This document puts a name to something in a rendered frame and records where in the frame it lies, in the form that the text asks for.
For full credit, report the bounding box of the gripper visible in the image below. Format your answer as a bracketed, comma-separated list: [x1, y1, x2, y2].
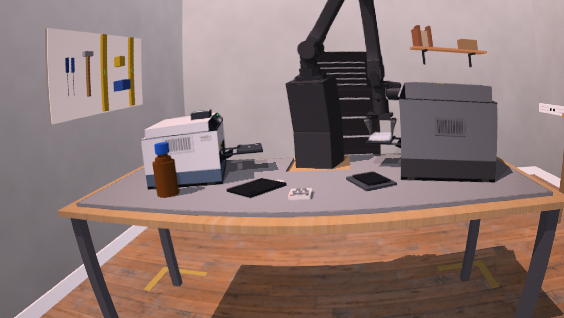
[364, 99, 397, 138]

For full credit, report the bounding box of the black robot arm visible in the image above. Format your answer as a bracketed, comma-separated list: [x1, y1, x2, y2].
[295, 0, 401, 113]

